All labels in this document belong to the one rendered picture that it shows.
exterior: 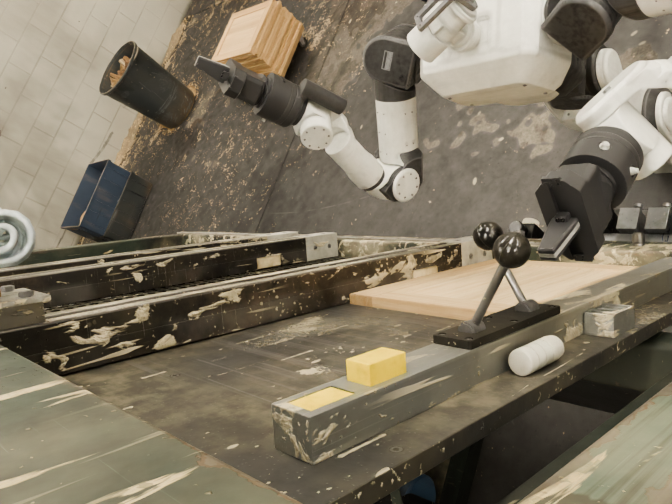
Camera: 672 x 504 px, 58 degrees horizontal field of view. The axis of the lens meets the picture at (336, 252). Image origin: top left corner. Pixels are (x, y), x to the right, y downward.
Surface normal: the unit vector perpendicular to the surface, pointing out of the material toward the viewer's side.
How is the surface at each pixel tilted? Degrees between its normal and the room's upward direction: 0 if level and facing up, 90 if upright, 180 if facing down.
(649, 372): 30
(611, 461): 60
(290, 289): 90
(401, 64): 54
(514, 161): 0
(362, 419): 90
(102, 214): 90
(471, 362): 90
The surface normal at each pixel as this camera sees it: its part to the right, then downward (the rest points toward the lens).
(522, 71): -0.07, 0.78
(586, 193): 0.69, 0.04
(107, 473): -0.06, -0.99
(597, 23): -0.60, 0.77
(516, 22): -0.72, 0.00
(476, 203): -0.65, -0.40
